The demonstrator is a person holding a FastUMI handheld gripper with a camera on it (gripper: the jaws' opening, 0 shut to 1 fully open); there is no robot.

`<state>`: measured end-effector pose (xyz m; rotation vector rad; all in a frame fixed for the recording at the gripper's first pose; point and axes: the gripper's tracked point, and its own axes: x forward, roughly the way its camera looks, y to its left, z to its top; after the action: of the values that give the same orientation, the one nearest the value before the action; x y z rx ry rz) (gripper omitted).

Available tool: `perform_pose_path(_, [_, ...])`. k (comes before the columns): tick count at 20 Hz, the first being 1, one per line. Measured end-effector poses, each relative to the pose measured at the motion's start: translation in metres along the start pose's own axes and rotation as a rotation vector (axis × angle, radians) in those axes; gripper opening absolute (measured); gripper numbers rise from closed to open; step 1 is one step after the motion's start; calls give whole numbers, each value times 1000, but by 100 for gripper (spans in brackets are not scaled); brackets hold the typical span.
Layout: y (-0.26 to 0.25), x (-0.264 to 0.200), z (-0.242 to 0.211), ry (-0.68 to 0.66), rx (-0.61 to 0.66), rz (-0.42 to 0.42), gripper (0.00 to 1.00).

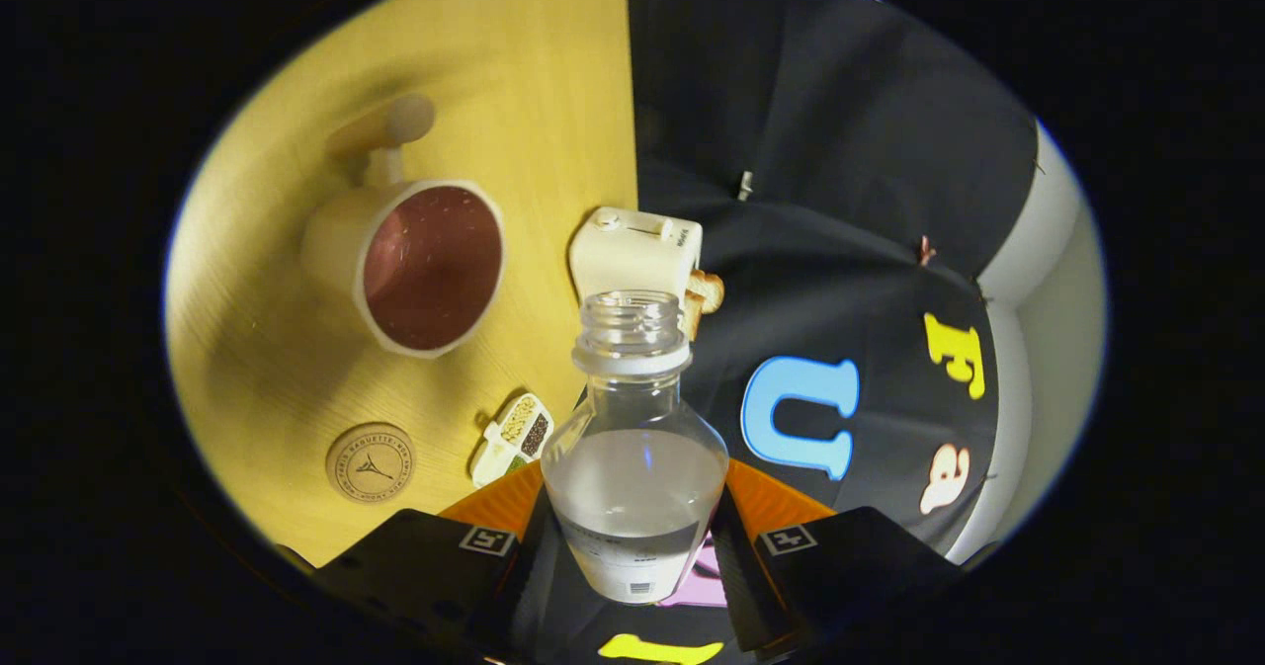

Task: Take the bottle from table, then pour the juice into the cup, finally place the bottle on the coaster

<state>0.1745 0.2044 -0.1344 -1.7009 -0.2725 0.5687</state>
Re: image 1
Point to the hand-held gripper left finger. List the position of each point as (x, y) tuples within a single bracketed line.
[(514, 596)]

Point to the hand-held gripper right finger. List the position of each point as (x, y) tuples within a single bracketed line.
[(746, 586)]

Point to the clear juice bottle white label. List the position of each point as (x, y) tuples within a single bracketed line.
[(632, 487)]

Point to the round cork coaster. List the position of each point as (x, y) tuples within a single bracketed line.
[(371, 462)]

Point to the white divided condiment dish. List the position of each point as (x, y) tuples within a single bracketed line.
[(514, 438)]

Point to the toast slice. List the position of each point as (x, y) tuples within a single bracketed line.
[(694, 321), (710, 290)]

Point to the wooden table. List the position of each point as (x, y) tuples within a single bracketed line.
[(296, 388)]

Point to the white toaster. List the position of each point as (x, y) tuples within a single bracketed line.
[(632, 255)]

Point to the copper clip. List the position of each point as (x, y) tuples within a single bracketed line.
[(926, 248)]

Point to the silver clip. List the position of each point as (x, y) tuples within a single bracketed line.
[(745, 185)]

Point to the black backdrop cloth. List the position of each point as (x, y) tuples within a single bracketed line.
[(810, 131)]

